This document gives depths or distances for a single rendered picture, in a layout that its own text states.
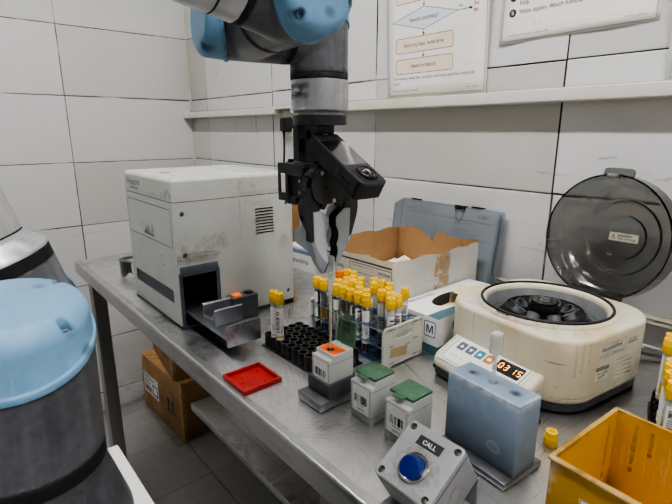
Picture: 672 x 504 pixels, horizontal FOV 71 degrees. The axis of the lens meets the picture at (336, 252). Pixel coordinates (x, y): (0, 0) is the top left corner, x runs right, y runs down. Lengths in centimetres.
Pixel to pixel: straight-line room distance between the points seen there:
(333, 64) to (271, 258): 55
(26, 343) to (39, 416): 6
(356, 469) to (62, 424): 33
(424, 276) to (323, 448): 45
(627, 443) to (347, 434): 32
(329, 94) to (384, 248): 66
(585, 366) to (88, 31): 207
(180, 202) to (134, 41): 146
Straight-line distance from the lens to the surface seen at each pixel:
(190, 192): 95
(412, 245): 122
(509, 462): 61
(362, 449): 64
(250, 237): 102
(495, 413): 59
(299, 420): 69
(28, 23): 225
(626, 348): 82
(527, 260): 113
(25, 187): 221
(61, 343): 42
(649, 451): 61
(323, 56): 62
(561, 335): 73
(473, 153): 117
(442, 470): 51
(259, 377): 80
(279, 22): 47
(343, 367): 71
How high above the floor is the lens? 126
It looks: 14 degrees down
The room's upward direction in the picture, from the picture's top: straight up
